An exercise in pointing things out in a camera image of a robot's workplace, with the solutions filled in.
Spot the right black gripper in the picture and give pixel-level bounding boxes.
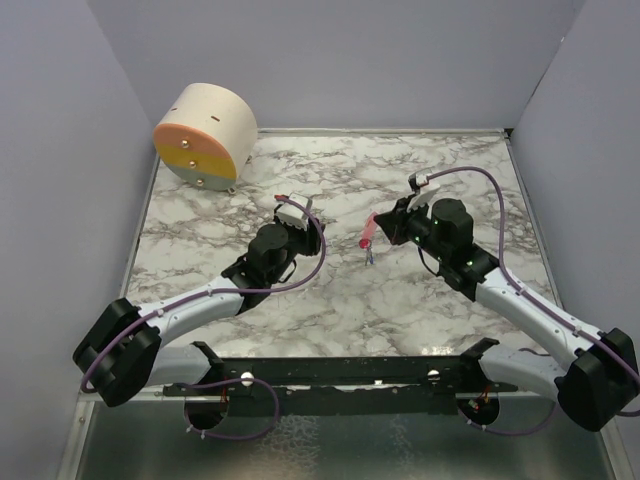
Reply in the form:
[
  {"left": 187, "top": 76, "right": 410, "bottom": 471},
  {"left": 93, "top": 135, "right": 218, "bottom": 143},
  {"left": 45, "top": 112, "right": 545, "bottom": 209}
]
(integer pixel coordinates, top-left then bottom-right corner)
[{"left": 375, "top": 194, "right": 449, "bottom": 263}]

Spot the pink strap keyring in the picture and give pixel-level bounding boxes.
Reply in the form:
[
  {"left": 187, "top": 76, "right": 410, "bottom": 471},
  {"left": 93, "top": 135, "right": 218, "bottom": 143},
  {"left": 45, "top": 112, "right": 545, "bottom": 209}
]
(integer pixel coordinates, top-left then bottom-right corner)
[{"left": 359, "top": 212, "right": 377, "bottom": 250}]

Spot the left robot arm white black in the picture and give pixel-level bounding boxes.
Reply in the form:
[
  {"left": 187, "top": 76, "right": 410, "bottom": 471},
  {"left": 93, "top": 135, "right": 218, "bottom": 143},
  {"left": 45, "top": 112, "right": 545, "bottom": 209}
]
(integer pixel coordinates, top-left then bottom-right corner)
[{"left": 72, "top": 217, "right": 326, "bottom": 407}]

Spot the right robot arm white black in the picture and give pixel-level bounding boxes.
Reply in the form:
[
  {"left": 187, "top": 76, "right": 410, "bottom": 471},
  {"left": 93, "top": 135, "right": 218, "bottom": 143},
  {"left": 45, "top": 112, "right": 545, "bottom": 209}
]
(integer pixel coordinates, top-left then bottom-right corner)
[{"left": 373, "top": 196, "right": 639, "bottom": 432}]

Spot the cream cylinder tricolour face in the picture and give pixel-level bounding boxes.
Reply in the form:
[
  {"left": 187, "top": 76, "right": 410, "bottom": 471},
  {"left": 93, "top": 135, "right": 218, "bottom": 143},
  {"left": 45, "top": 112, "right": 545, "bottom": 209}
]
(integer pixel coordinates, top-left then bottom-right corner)
[{"left": 152, "top": 83, "right": 258, "bottom": 191}]

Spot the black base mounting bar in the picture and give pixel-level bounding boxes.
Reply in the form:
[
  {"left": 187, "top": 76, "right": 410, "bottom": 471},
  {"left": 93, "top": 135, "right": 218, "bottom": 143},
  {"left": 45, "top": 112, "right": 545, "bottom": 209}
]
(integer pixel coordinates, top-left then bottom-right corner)
[{"left": 163, "top": 340, "right": 516, "bottom": 417}]

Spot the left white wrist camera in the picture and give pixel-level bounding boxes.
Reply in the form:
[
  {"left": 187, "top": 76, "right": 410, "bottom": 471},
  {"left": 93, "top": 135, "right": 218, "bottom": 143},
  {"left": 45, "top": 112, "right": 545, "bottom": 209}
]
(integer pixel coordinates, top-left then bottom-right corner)
[{"left": 274, "top": 193, "right": 312, "bottom": 231}]

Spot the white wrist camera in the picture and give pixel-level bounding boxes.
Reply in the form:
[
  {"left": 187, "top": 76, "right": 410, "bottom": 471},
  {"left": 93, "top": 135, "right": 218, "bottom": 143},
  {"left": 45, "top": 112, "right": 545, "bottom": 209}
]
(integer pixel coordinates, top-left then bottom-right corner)
[
  {"left": 407, "top": 170, "right": 440, "bottom": 211},
  {"left": 274, "top": 193, "right": 312, "bottom": 231}
]

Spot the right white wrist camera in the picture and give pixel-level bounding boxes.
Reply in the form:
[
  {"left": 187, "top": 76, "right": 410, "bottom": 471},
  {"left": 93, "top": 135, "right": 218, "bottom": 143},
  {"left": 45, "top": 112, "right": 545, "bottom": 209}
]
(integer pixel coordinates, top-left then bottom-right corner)
[{"left": 407, "top": 170, "right": 440, "bottom": 211}]

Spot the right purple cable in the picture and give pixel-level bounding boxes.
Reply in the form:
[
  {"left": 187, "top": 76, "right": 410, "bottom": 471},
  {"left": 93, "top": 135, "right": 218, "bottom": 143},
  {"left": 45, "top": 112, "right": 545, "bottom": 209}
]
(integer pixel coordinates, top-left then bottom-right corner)
[{"left": 424, "top": 166, "right": 640, "bottom": 435}]

